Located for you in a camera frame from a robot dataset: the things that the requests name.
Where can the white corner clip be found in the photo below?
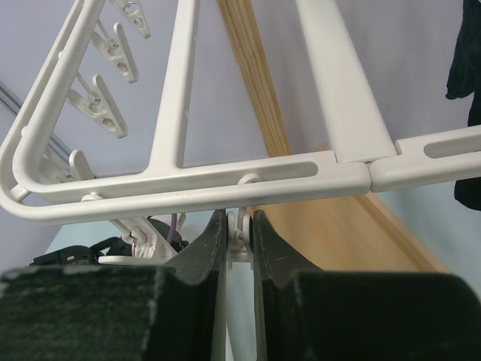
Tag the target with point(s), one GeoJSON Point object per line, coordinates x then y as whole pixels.
{"type": "Point", "coordinates": [154, 249]}

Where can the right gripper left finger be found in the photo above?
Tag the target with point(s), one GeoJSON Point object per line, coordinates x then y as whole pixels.
{"type": "Point", "coordinates": [174, 311]}

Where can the wooden drying rack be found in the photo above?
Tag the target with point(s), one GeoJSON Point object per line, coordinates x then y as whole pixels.
{"type": "Point", "coordinates": [353, 233]}

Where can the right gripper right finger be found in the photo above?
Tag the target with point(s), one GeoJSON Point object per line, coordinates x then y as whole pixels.
{"type": "Point", "coordinates": [304, 312]}

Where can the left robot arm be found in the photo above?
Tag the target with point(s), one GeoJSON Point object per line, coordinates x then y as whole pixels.
{"type": "Point", "coordinates": [111, 247]}

